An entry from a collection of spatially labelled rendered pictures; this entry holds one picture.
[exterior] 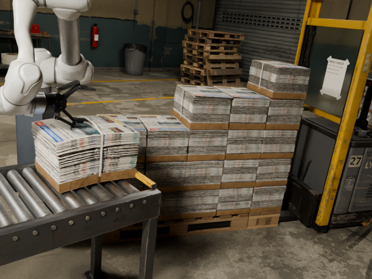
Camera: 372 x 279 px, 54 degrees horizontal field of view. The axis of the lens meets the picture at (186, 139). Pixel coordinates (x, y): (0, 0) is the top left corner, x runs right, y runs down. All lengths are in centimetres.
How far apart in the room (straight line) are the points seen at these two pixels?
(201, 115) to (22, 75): 138
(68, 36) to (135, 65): 745
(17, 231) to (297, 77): 206
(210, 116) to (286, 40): 747
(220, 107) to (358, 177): 135
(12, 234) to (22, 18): 87
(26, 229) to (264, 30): 934
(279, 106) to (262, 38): 765
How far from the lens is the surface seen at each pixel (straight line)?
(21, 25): 168
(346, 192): 320
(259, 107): 261
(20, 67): 134
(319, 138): 328
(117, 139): 160
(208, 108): 243
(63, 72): 222
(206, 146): 251
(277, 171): 288
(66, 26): 192
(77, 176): 158
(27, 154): 242
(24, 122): 237
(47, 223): 140
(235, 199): 281
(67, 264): 250
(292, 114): 277
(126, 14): 988
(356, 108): 286
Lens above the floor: 154
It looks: 18 degrees down
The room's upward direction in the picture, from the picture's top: 7 degrees clockwise
